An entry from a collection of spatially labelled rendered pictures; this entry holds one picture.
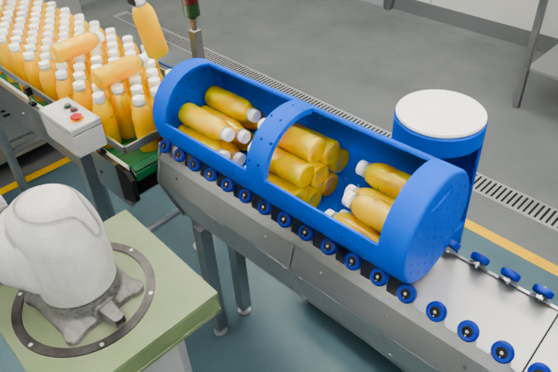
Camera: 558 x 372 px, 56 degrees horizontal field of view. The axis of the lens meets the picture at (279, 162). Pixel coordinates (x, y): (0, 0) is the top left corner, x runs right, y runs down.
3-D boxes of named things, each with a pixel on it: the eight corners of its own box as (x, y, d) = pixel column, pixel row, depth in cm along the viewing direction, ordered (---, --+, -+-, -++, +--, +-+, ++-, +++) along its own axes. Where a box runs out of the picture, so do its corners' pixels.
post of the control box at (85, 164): (140, 334, 228) (75, 144, 167) (134, 328, 230) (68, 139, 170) (148, 328, 230) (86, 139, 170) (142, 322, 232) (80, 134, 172)
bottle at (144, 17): (170, 45, 167) (152, -7, 154) (167, 58, 162) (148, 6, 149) (149, 47, 168) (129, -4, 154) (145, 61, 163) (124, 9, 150)
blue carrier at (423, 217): (400, 308, 121) (404, 227, 101) (166, 159, 170) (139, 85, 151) (463, 230, 134) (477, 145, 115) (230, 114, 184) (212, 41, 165)
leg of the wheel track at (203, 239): (220, 339, 224) (200, 233, 186) (211, 331, 227) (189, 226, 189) (230, 330, 227) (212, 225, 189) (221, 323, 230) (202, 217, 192)
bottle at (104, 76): (98, 71, 170) (144, 51, 180) (87, 68, 174) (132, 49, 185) (105, 91, 173) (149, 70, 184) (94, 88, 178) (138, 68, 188)
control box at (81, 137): (80, 159, 161) (70, 130, 155) (47, 135, 172) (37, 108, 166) (108, 144, 167) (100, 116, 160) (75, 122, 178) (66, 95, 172)
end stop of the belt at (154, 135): (128, 154, 170) (125, 147, 168) (126, 154, 171) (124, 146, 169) (220, 104, 193) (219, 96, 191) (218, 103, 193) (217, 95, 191)
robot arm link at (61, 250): (105, 310, 101) (74, 230, 87) (12, 310, 102) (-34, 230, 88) (127, 247, 114) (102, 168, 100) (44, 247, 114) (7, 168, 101)
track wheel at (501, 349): (517, 349, 105) (519, 348, 107) (495, 336, 108) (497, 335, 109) (507, 369, 106) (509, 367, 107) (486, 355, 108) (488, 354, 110)
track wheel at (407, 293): (418, 290, 118) (421, 289, 119) (400, 280, 120) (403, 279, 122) (409, 308, 118) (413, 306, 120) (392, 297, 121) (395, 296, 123)
